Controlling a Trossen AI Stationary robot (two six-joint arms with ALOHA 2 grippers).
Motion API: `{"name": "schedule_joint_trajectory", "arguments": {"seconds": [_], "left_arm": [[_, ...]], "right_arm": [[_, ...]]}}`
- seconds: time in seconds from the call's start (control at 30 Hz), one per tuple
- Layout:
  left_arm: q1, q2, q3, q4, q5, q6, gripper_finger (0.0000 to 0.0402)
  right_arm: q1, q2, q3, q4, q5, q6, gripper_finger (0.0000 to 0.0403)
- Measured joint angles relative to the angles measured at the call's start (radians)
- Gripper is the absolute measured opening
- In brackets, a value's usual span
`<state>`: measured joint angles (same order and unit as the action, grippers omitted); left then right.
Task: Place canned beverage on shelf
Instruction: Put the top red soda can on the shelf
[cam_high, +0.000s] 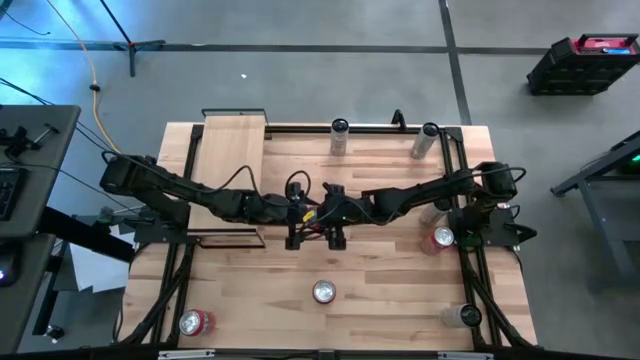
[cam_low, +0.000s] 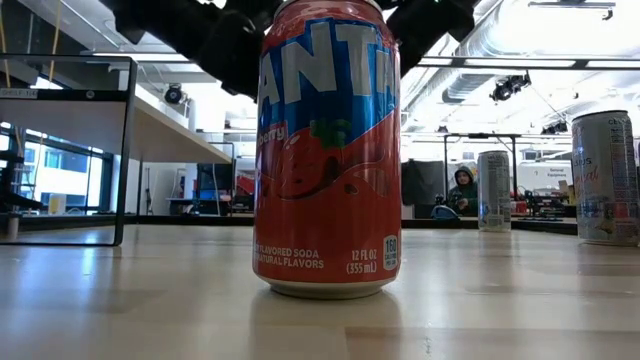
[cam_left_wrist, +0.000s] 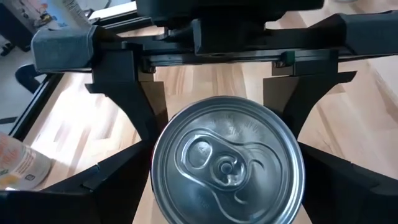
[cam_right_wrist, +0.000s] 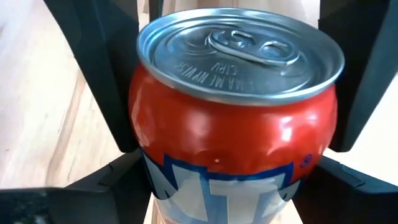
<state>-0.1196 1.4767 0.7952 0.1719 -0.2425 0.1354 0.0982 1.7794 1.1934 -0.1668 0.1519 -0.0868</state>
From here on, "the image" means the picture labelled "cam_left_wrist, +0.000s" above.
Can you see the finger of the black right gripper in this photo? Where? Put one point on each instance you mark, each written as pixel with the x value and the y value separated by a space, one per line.
pixel 118 71
pixel 304 90

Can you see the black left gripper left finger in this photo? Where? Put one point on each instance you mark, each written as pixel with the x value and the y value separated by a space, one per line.
pixel 77 205

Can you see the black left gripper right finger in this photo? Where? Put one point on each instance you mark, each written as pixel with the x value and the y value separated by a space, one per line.
pixel 351 199

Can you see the white slim beverage can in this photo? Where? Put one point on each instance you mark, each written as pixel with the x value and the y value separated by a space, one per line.
pixel 21 161

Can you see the red beverage can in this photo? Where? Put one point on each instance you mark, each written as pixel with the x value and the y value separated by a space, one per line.
pixel 227 168

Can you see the dark rounded floor object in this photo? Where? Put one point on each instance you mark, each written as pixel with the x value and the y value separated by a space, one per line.
pixel 28 77

